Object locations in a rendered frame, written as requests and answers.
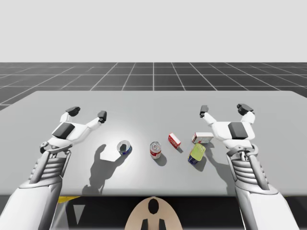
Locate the blue flat can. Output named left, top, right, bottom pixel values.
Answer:
left=117, top=140, right=132, bottom=156

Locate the green and blue rectangular can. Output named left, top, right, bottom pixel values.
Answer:
left=188, top=143, right=206, bottom=166

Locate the red and white can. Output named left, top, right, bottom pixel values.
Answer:
left=150, top=141, right=162, bottom=160

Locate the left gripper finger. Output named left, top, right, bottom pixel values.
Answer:
left=59, top=106, right=81, bottom=123
left=83, top=110, right=108, bottom=131

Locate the tan robot part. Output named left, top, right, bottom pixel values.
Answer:
left=124, top=195, right=183, bottom=230

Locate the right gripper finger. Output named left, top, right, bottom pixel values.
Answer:
left=199, top=104, right=218, bottom=126
left=236, top=103, right=256, bottom=126

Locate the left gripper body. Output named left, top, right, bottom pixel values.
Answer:
left=47, top=119, right=92, bottom=149

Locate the red and white carton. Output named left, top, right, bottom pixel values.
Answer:
left=191, top=132, right=214, bottom=144

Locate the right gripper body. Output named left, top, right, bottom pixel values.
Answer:
left=212, top=121, right=256, bottom=149

